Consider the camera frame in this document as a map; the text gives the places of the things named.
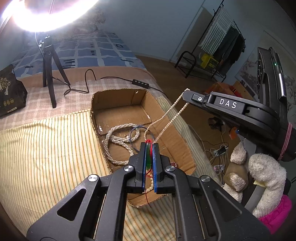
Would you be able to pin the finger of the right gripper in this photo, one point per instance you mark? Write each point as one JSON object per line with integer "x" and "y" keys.
{"x": 195, "y": 98}

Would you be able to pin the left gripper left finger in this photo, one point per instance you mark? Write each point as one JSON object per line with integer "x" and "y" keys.
{"x": 140, "y": 167}

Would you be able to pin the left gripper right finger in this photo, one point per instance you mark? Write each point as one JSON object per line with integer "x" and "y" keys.
{"x": 157, "y": 167}

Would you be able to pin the green jade red cord pendant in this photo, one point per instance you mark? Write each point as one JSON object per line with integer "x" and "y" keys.
{"x": 148, "y": 167}

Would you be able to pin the black clothes rack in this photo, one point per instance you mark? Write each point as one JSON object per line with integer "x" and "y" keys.
{"x": 219, "y": 47}

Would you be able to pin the yellow crate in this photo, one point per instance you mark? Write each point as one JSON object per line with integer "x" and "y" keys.
{"x": 208, "y": 62}

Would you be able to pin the cardboard tray box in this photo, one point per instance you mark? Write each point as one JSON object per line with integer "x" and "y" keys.
{"x": 124, "y": 118}

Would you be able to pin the orange covered box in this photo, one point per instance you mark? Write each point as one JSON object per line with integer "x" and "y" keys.
{"x": 237, "y": 89}

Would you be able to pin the white plush toy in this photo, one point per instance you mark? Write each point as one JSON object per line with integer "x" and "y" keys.
{"x": 265, "y": 170}

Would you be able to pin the striped hanging cloth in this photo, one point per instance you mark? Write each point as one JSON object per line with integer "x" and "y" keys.
{"x": 216, "y": 31}

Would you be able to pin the checkered bed sheet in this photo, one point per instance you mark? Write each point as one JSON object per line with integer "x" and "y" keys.
{"x": 38, "y": 104}

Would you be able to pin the yellow striped cloth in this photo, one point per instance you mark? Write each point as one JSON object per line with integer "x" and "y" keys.
{"x": 41, "y": 162}

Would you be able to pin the blue patterned blanket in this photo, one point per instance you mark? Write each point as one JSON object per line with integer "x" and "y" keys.
{"x": 97, "y": 49}

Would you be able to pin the black tripod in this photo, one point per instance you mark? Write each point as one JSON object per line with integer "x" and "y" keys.
{"x": 50, "y": 54}

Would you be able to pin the black snack bag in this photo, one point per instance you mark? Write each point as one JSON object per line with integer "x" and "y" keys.
{"x": 13, "y": 92}

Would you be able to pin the white ring light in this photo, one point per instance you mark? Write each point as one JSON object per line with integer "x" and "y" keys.
{"x": 43, "y": 16}

